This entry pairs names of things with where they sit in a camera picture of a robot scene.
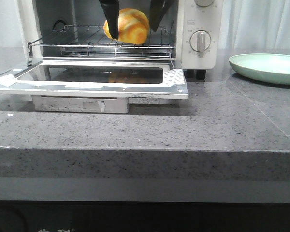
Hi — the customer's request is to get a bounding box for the white Toshiba toaster oven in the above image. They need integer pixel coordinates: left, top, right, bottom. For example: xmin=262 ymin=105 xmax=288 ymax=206
xmin=15 ymin=0 xmax=223 ymax=80

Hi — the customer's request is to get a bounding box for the silver oven door handle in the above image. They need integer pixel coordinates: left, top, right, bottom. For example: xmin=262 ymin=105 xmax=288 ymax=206
xmin=32 ymin=96 xmax=129 ymax=114

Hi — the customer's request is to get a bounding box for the metal wire oven rack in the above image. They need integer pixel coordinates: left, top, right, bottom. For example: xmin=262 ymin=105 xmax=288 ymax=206
xmin=28 ymin=25 xmax=176 ymax=59

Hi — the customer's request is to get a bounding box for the light green plate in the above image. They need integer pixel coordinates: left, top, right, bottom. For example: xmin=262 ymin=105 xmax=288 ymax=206
xmin=229 ymin=53 xmax=290 ymax=85

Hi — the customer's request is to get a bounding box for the grey timer knob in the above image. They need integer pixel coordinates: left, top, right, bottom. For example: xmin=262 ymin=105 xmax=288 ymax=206
xmin=189 ymin=30 xmax=211 ymax=53

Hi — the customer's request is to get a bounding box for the yellow striped croissant bread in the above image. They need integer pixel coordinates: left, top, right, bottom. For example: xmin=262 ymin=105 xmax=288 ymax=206
xmin=116 ymin=8 xmax=150 ymax=45

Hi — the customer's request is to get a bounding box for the glass oven door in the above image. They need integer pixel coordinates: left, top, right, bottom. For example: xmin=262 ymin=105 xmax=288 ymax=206
xmin=0 ymin=59 xmax=189 ymax=99

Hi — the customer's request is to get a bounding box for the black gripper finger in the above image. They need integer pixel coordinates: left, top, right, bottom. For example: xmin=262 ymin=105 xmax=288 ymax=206
xmin=149 ymin=0 xmax=174 ymax=32
xmin=99 ymin=0 xmax=119 ymax=40

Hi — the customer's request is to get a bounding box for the grey temperature knob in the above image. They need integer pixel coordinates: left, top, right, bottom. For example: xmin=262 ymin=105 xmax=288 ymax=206
xmin=194 ymin=0 xmax=215 ymax=7

